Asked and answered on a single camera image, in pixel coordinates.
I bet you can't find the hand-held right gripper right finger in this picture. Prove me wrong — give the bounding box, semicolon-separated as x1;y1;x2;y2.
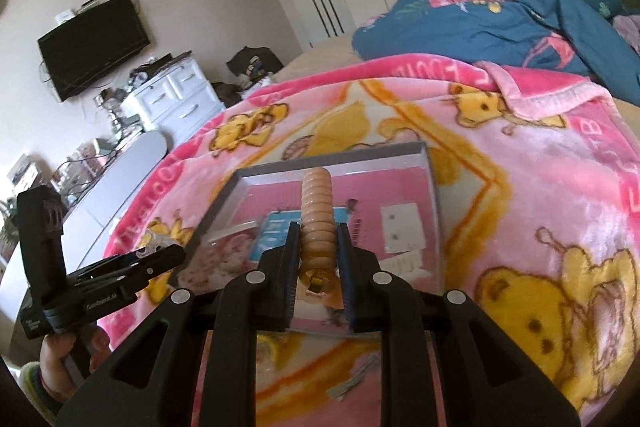
336;222;581;427

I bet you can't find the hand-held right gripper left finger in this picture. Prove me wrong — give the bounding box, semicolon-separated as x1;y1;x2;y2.
55;222;301;427

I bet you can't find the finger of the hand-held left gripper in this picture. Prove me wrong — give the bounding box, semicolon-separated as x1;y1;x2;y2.
117;245;187;295
75;248;168;284

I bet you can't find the beige twisted hair clip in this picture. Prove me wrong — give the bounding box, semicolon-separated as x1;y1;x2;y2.
298;168;338;297

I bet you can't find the white earring card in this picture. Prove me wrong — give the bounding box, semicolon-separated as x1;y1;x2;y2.
380;202;423;253

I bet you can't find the grey shallow box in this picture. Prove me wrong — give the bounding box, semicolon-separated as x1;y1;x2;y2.
172;142;443;338

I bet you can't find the person's left forearm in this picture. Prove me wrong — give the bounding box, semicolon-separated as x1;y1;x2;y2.
17;362;66;413

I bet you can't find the person's left hand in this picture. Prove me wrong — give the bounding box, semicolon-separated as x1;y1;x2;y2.
40;327;113;395

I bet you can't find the blue printed card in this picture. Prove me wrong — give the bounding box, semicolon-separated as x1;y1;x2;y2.
260;207;351;258

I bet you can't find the clear bag of pink beads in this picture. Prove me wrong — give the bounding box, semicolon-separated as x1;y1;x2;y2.
177;222;273;293

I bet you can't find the white dresser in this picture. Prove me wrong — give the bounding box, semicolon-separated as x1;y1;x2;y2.
122;54;226;148

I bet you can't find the pink bear printed blanket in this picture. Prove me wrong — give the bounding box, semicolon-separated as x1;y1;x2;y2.
102;54;640;427

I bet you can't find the black bag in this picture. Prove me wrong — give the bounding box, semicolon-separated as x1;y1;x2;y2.
226;47;286;80

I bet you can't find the blue floral duvet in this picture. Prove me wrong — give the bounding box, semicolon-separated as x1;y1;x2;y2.
351;0;640;102

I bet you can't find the black wall television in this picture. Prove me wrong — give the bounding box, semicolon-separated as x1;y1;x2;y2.
37;0;151;102

